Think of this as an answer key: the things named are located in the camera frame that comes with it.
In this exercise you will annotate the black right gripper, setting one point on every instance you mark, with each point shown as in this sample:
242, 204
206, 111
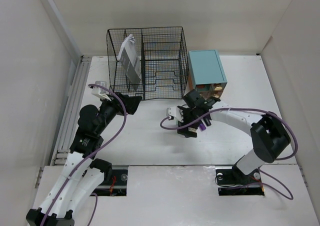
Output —
187, 133

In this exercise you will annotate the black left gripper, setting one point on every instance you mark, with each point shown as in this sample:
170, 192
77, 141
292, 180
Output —
131, 103

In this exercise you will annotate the purple black highlighter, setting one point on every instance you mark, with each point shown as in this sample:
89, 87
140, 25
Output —
202, 126

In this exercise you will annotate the grey packaged notebook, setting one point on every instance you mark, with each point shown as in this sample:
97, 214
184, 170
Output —
130, 61

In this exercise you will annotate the yellow black highlighter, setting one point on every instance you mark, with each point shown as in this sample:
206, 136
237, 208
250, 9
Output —
207, 122

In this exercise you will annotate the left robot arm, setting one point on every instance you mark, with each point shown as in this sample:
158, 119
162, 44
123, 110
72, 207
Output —
82, 172

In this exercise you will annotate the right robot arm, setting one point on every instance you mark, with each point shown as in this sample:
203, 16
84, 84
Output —
268, 135

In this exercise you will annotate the teal drawer box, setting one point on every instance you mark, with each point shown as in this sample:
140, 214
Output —
206, 72

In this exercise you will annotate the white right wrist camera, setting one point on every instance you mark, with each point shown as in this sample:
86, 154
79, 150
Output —
173, 113

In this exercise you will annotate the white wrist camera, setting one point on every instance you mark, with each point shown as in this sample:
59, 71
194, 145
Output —
173, 113
99, 92

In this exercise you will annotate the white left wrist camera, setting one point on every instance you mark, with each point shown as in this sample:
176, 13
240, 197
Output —
99, 92

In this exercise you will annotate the black wire mesh organizer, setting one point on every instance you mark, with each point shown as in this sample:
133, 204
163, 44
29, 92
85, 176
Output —
164, 62

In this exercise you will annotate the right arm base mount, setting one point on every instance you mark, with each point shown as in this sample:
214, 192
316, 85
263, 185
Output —
232, 182

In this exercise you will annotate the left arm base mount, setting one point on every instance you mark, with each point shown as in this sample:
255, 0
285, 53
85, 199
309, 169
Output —
114, 185

